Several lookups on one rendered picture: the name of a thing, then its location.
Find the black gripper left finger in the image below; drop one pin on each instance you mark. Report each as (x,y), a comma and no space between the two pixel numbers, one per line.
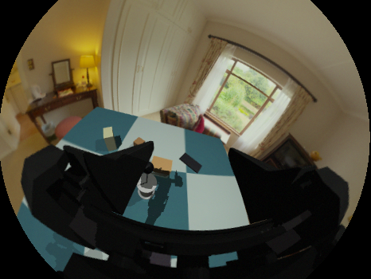
(116,174)

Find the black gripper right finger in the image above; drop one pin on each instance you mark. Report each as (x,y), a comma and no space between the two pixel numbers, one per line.
(262,185)

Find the glass french press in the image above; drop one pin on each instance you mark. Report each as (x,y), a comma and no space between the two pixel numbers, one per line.
(147,183)

